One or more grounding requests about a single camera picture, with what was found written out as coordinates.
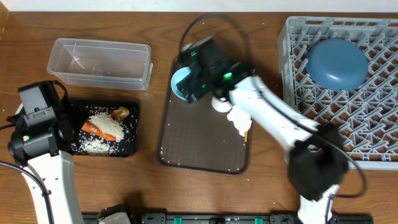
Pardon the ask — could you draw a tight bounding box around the light blue small bowl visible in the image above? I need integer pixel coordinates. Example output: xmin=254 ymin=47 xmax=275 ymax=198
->
xmin=170 ymin=67 xmax=197 ymax=103

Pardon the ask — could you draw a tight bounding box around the orange carrot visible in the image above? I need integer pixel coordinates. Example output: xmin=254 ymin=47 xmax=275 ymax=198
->
xmin=81 ymin=121 xmax=116 ymax=141

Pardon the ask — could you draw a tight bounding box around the pile of white rice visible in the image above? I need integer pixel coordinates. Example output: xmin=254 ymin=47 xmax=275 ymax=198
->
xmin=72 ymin=105 xmax=139 ymax=157

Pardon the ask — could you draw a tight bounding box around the brown food scrap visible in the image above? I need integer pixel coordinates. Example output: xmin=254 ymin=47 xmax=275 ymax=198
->
xmin=111 ymin=106 xmax=130 ymax=121

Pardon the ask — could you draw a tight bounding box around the large dark blue bowl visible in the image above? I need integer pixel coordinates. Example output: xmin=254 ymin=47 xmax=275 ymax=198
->
xmin=305 ymin=39 xmax=368 ymax=91

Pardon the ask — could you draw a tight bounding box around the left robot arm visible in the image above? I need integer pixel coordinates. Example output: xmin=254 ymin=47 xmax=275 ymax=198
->
xmin=9 ymin=105 xmax=84 ymax=223

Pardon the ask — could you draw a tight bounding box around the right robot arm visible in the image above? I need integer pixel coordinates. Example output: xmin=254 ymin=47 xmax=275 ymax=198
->
xmin=173 ymin=60 xmax=349 ymax=223

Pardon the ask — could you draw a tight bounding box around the black waste tray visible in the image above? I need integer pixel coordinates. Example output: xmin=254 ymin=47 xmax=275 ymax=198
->
xmin=71 ymin=98 xmax=139 ymax=157

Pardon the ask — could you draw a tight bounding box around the grey plastic dishwasher rack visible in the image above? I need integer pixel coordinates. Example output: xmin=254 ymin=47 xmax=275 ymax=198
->
xmin=278 ymin=16 xmax=397 ymax=170

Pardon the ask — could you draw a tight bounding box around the crumpled white paper napkin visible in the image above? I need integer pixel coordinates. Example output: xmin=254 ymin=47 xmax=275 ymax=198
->
xmin=227 ymin=106 xmax=252 ymax=137

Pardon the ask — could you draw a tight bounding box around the dark brown serving tray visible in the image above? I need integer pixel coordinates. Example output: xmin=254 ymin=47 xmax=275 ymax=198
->
xmin=157 ymin=53 xmax=254 ymax=175

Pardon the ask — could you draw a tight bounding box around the clear plastic bin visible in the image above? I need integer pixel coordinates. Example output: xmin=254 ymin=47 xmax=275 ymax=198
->
xmin=47 ymin=38 xmax=153 ymax=91

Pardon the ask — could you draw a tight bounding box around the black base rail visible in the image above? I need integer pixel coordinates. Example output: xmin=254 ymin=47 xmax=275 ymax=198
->
xmin=82 ymin=203 xmax=374 ymax=224

